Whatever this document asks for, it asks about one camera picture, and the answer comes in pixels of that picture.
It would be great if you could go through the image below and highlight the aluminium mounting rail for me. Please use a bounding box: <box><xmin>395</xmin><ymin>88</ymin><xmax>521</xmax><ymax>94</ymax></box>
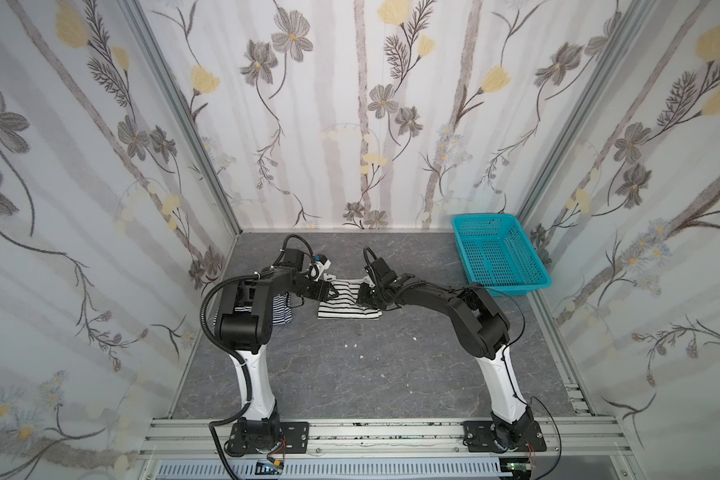
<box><xmin>137</xmin><ymin>416</ymin><xmax>633</xmax><ymax>460</ymax></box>

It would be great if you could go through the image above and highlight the teal plastic basket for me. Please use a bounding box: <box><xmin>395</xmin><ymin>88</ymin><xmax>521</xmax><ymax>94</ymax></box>
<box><xmin>451</xmin><ymin>213</ymin><xmax>552</xmax><ymax>296</ymax></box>

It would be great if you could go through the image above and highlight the left corrugated black cable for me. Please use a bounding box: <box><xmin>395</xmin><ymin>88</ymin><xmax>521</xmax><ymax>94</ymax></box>
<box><xmin>199</xmin><ymin>273</ymin><xmax>265</xmax><ymax>480</ymax></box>

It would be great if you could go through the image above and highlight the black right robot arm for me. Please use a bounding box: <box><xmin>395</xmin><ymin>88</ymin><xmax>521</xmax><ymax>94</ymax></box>
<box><xmin>358</xmin><ymin>247</ymin><xmax>547</xmax><ymax>453</ymax></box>

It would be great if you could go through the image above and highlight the blue white striped tank top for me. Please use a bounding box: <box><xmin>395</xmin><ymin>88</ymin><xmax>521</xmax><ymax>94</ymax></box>
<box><xmin>214</xmin><ymin>283</ymin><xmax>292</xmax><ymax>326</ymax></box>

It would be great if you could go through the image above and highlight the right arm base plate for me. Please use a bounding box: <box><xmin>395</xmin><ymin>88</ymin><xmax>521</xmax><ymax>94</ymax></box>
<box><xmin>462</xmin><ymin>421</ymin><xmax>548</xmax><ymax>454</ymax></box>

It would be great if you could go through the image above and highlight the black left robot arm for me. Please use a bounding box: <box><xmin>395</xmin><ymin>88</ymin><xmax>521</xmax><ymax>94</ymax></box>
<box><xmin>199</xmin><ymin>234</ymin><xmax>339</xmax><ymax>458</ymax></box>

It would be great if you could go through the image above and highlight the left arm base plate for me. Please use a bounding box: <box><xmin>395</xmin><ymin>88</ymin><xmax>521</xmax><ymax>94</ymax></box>
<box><xmin>223</xmin><ymin>420</ymin><xmax>310</xmax><ymax>457</ymax></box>

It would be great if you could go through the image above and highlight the white slotted cable duct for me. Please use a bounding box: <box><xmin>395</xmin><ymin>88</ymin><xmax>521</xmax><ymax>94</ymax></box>
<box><xmin>154</xmin><ymin>458</ymin><xmax>514</xmax><ymax>480</ymax></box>

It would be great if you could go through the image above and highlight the black white striped tank top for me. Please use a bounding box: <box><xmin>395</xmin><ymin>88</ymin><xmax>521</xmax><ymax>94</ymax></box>
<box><xmin>317</xmin><ymin>276</ymin><xmax>382</xmax><ymax>320</ymax></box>

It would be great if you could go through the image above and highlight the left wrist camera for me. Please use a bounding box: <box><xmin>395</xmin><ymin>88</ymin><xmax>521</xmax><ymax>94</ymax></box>
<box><xmin>308</xmin><ymin>254</ymin><xmax>331</xmax><ymax>281</ymax></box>

